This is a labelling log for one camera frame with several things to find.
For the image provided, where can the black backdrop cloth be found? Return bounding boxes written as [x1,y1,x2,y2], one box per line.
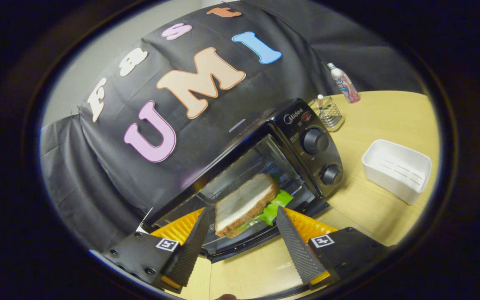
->
[40,0,426,253]

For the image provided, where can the sandwich with lettuce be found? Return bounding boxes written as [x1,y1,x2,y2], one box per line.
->
[214,173,294,239]

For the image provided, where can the white plastic tray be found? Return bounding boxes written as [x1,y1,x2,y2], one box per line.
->
[362,139,432,205]

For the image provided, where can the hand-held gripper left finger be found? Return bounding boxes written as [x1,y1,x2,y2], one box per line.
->
[102,207,210,293]

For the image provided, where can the black toaster oven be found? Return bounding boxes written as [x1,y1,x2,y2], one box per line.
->
[142,98,345,263]

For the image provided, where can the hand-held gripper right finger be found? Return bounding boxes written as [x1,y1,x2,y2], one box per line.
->
[276,206,390,288]

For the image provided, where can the white spray bottle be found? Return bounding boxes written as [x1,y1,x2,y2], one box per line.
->
[327,62,361,104]

